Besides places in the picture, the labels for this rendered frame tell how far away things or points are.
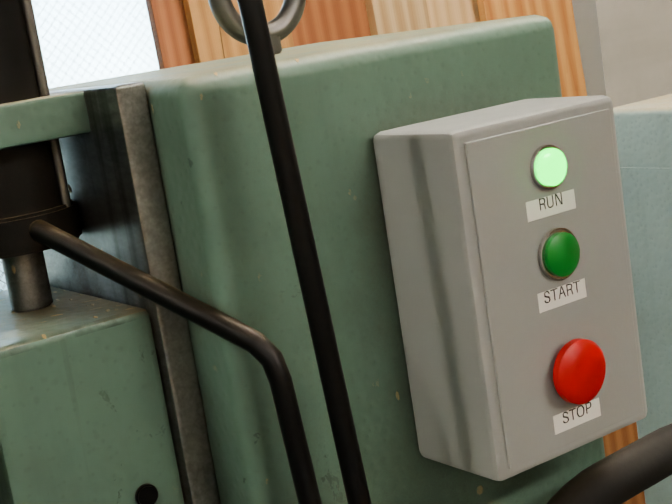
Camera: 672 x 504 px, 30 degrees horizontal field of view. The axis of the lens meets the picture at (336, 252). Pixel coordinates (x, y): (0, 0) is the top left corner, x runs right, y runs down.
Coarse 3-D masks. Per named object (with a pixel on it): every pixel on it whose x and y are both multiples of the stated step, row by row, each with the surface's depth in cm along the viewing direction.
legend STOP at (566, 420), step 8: (592, 400) 58; (576, 408) 58; (584, 408) 58; (592, 408) 58; (560, 416) 57; (568, 416) 58; (576, 416) 58; (584, 416) 58; (592, 416) 58; (560, 424) 57; (568, 424) 58; (576, 424) 58; (560, 432) 57
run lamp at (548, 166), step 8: (536, 152) 55; (544, 152) 55; (552, 152) 55; (560, 152) 56; (536, 160) 55; (544, 160) 55; (552, 160) 55; (560, 160) 55; (536, 168) 55; (544, 168) 55; (552, 168) 55; (560, 168) 55; (536, 176) 55; (544, 176) 55; (552, 176) 55; (560, 176) 55; (536, 184) 55; (544, 184) 55; (552, 184) 55
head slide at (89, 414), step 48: (48, 288) 60; (0, 336) 55; (48, 336) 54; (96, 336) 55; (144, 336) 56; (0, 384) 53; (48, 384) 54; (96, 384) 55; (144, 384) 57; (0, 432) 53; (48, 432) 54; (96, 432) 55; (144, 432) 57; (0, 480) 54; (48, 480) 54; (96, 480) 56; (144, 480) 57
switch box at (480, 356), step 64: (448, 128) 54; (512, 128) 55; (576, 128) 57; (384, 192) 58; (448, 192) 54; (512, 192) 55; (576, 192) 57; (448, 256) 55; (512, 256) 55; (448, 320) 56; (512, 320) 55; (576, 320) 57; (448, 384) 57; (512, 384) 56; (640, 384) 60; (448, 448) 58; (512, 448) 56
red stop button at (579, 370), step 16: (560, 352) 56; (576, 352) 56; (592, 352) 57; (560, 368) 56; (576, 368) 56; (592, 368) 57; (560, 384) 56; (576, 384) 56; (592, 384) 57; (576, 400) 57
